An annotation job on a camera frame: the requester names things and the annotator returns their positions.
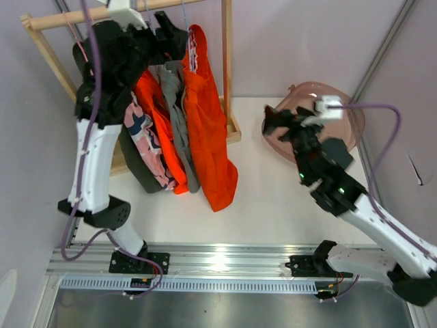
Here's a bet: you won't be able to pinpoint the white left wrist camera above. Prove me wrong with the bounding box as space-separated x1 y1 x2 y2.
100 0 148 30

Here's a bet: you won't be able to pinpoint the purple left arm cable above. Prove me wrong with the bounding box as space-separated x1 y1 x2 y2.
60 0 165 301

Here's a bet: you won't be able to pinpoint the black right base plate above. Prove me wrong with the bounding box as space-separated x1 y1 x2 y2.
285 255 339 278

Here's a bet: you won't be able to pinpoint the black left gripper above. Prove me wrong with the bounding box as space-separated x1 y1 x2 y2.
120 11 190 90

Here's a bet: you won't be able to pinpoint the aluminium mounting rail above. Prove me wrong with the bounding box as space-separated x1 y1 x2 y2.
46 241 404 282

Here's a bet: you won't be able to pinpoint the wooden clothes rack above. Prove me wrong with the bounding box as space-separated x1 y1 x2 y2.
19 0 242 177

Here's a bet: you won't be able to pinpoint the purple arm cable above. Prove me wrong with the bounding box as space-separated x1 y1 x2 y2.
60 0 165 301
327 102 437 264

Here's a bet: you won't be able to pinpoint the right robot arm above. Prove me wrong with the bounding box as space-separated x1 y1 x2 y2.
262 105 436 307

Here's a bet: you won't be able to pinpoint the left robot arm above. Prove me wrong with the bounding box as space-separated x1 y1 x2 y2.
57 11 188 273

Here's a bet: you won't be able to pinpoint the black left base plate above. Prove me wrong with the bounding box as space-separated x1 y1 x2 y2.
109 251 171 275

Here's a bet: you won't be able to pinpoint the dark olive shorts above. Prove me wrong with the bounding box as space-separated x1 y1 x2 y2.
72 40 161 195

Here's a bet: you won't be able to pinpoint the pink patterned shorts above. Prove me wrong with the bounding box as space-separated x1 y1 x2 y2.
124 100 177 191

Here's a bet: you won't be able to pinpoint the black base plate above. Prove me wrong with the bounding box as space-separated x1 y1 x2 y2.
109 251 171 275
285 255 339 278

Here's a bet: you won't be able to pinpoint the grey shorts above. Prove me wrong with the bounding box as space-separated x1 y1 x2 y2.
156 61 201 193

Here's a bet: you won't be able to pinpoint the pink wire hanger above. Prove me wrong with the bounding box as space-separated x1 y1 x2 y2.
62 11 88 74

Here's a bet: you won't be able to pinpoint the orange shorts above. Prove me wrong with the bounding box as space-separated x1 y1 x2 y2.
182 24 238 212
133 70 188 195

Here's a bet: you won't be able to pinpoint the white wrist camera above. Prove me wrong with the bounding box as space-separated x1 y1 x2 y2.
300 95 343 126
100 0 148 30

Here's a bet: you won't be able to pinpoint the white slotted cable duct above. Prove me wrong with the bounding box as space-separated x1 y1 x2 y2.
59 275 318 295

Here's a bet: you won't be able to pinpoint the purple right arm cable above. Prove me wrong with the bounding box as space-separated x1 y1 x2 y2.
327 102 437 264

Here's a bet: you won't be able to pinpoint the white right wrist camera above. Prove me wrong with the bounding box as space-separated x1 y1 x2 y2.
300 95 343 126

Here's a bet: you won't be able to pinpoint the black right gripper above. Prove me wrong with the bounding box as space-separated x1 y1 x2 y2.
261 106 326 183

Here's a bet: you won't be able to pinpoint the blue wire hanger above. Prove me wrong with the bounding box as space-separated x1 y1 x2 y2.
181 0 198 73
144 1 156 36

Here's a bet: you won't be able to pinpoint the pink translucent plastic basin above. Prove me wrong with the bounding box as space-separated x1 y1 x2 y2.
264 81 365 163

